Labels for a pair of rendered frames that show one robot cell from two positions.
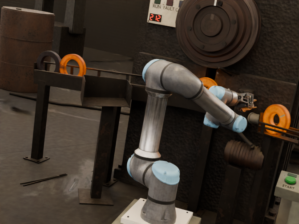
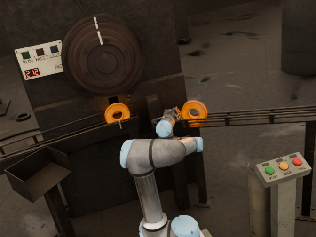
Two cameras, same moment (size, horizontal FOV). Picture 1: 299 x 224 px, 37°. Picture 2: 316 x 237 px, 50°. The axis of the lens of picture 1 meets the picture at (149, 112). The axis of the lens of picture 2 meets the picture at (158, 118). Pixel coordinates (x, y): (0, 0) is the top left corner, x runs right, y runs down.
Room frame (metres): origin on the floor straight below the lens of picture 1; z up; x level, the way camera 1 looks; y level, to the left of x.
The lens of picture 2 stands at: (0.83, 0.50, 1.64)
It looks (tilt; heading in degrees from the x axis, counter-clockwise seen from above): 27 degrees down; 328
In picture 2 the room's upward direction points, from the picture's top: 10 degrees counter-clockwise
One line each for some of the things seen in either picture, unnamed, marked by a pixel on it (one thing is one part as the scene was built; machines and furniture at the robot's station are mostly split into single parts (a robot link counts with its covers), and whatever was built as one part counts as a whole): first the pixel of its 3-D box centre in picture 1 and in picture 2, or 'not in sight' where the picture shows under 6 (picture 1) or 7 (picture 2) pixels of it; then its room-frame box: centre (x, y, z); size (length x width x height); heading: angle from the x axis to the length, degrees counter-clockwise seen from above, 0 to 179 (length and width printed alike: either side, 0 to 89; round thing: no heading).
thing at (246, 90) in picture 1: (242, 109); (154, 113); (2.49, -0.52, 0.68); 0.11 x 0.08 x 0.24; 158
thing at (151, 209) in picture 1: (159, 206); not in sight; (1.73, -0.11, 0.37); 0.15 x 0.15 x 0.10
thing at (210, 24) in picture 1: (212, 25); (106, 62); (2.48, -0.26, 1.11); 0.28 x 0.06 x 0.28; 68
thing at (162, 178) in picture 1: (163, 179); (185, 233); (1.74, -0.10, 0.49); 0.13 x 0.12 x 0.14; 39
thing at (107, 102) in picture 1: (98, 140); (55, 212); (2.50, 0.26, 0.36); 0.26 x 0.20 x 0.72; 103
